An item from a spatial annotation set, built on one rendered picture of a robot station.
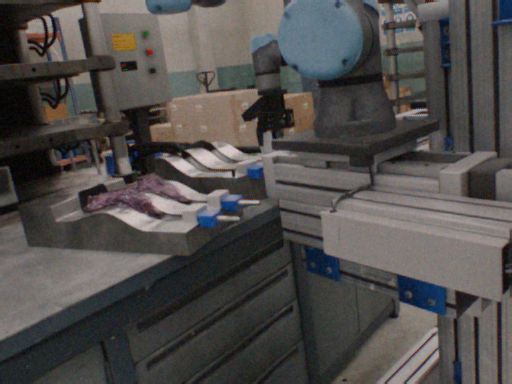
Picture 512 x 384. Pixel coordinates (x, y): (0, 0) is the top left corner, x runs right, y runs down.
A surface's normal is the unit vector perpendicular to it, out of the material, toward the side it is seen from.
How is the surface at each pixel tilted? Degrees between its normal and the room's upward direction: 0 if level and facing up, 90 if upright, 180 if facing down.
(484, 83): 90
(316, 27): 97
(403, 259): 90
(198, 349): 90
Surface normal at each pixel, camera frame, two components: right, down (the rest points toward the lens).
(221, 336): 0.77, 0.05
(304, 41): -0.32, 0.38
